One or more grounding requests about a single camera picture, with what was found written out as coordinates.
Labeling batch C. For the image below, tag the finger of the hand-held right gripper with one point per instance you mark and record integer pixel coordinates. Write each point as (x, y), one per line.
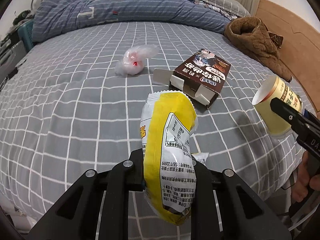
(283, 110)

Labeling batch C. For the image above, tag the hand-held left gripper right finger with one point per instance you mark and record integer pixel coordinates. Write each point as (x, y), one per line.
(202, 180)

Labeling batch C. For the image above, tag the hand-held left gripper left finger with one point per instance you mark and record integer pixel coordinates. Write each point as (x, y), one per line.
(135, 170)

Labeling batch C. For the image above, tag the cream paper cup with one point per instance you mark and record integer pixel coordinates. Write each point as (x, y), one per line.
(270, 122)

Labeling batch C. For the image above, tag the yellow white snack packet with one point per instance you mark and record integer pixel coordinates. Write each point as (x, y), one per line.
(162, 155)

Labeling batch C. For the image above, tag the person's right hand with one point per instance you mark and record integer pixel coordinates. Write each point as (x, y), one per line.
(301, 180)

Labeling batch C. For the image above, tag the wooden headboard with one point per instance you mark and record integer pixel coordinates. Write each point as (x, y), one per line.
(295, 37)

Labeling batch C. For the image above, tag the brown fleece garment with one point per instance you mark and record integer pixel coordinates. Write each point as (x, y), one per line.
(257, 40)

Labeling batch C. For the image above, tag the grey checked bed sheet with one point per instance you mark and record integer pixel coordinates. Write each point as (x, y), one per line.
(75, 105)

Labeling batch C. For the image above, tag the brown printed carton box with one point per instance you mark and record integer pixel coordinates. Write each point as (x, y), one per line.
(200, 75)

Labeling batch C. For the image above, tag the clear plastic bag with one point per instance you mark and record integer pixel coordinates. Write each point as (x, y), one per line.
(132, 61)

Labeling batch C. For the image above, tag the blue striped duvet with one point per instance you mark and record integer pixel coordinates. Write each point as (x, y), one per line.
(112, 7)

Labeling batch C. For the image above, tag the grey ribbed suitcase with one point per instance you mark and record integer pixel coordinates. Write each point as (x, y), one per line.
(10, 57)

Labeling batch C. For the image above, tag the teal plastic stool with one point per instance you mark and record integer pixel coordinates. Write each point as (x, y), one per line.
(26, 36)

